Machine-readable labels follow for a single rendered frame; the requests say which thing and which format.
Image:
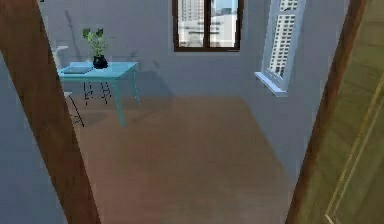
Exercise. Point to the dark brown framed window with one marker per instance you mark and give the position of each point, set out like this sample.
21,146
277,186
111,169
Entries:
207,25

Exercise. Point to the turquoise table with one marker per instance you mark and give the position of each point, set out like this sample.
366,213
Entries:
110,71

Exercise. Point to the white framed window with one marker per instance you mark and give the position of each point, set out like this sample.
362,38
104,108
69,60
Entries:
281,46

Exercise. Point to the green plant in black pot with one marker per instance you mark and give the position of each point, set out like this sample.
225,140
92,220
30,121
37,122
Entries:
97,46

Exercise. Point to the pale blue flat book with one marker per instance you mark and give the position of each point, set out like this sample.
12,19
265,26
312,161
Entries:
77,69

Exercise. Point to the olive green room door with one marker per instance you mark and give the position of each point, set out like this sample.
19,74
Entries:
353,140

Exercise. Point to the brown wooden door frame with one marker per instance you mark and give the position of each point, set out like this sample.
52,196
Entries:
43,110

